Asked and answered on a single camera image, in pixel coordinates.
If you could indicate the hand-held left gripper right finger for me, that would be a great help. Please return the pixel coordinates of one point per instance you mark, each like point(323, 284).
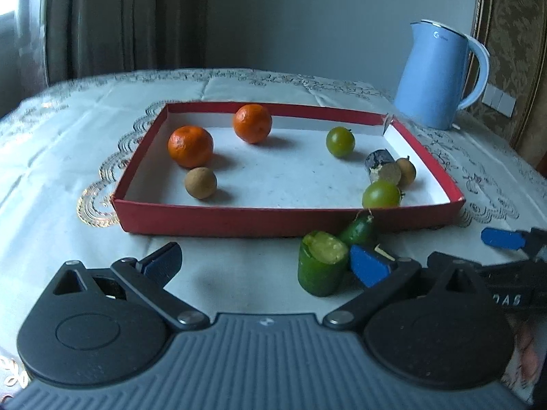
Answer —
point(367, 267)

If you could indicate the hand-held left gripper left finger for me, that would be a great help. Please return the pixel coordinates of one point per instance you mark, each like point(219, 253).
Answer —
point(164, 262)

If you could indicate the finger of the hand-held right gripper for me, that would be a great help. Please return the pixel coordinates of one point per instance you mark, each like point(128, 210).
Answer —
point(439, 258)
point(500, 238)

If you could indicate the cut green cucumber chunk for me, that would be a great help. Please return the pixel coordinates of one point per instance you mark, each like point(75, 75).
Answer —
point(321, 267)

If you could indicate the green round plum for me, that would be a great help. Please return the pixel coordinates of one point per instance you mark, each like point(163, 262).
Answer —
point(381, 195)
point(340, 141)

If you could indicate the brown longan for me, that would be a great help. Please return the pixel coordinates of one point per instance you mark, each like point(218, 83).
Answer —
point(408, 171)
point(201, 182)

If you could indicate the red shallow cardboard box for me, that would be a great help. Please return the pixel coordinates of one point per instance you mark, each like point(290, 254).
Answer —
point(273, 179)

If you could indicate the orange mandarin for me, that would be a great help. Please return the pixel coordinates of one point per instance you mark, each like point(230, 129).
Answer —
point(252, 123)
point(190, 146)

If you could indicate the dark sugarcane piece with husk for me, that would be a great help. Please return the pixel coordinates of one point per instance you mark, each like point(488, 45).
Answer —
point(383, 253)

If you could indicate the small green cucumber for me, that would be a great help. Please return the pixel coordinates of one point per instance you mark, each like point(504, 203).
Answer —
point(359, 231)

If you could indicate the embroidered white tablecloth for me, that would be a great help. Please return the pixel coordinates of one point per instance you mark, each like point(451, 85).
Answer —
point(60, 145)

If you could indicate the light blue electric kettle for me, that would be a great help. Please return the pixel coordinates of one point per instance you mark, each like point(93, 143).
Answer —
point(431, 81)

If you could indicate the brown curtain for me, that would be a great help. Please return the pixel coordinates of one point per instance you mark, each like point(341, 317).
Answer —
point(128, 17)

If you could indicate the white wall switch panel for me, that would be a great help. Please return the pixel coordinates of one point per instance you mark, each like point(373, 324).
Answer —
point(499, 99)

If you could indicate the ornate gold framed wall panel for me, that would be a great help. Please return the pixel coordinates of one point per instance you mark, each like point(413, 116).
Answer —
point(519, 38)

